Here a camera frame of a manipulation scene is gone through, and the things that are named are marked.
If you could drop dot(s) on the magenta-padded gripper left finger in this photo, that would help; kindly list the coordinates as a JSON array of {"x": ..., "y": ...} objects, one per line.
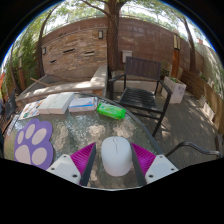
[{"x": 81, "y": 160}]

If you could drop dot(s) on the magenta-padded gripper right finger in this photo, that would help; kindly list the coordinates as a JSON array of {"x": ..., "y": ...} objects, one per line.
[{"x": 145, "y": 160}]

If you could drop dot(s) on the white computer mouse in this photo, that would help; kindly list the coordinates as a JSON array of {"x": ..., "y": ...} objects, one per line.
[{"x": 116, "y": 156}]

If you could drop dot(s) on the purple paw-shaped mouse pad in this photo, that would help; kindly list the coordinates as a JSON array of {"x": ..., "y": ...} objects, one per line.
[{"x": 33, "y": 143}]

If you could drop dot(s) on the black metal armchair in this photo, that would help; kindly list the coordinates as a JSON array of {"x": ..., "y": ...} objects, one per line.
[
  {"x": 8, "y": 110},
  {"x": 193, "y": 145}
]

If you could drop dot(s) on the small white and blue box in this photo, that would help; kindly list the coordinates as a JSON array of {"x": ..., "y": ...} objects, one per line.
[{"x": 82, "y": 104}]

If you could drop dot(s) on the green wipes pack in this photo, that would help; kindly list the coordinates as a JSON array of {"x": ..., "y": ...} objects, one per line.
[{"x": 111, "y": 111}]

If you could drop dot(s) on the flat white box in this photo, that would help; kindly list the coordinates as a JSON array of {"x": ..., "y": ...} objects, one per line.
[
  {"x": 63, "y": 102},
  {"x": 46, "y": 104}
]

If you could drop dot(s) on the dark slatted armchair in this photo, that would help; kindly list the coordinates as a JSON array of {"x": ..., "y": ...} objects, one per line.
[{"x": 140, "y": 98}]

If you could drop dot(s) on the colourful printed sheet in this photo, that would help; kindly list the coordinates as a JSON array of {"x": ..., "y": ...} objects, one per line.
[{"x": 30, "y": 110}]

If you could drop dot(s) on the stone fountain basin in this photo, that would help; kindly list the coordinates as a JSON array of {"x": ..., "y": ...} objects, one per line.
[{"x": 66, "y": 87}]

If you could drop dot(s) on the white planter box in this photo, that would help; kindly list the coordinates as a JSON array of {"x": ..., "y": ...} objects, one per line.
[{"x": 175, "y": 90}]

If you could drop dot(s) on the white number plate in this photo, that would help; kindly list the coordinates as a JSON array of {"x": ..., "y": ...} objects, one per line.
[{"x": 12, "y": 125}]

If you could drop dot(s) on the wooden stick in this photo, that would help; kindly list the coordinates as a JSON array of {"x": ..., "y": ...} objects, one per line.
[{"x": 40, "y": 82}]

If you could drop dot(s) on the white utility box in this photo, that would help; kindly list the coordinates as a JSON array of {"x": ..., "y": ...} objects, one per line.
[{"x": 126, "y": 56}]

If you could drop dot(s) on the slim curved tree trunk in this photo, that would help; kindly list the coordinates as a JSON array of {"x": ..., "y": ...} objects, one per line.
[
  {"x": 191, "y": 50},
  {"x": 40, "y": 56}
]

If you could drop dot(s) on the thick tree trunk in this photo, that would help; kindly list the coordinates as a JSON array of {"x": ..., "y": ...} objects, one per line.
[{"x": 113, "y": 43}]

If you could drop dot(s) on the wooden lamp post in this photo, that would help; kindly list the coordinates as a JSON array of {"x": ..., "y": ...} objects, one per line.
[
  {"x": 175, "y": 60},
  {"x": 21, "y": 73}
]

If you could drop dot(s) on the black wall lamp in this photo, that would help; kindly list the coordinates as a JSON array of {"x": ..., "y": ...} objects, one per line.
[
  {"x": 43, "y": 50},
  {"x": 100, "y": 34}
]

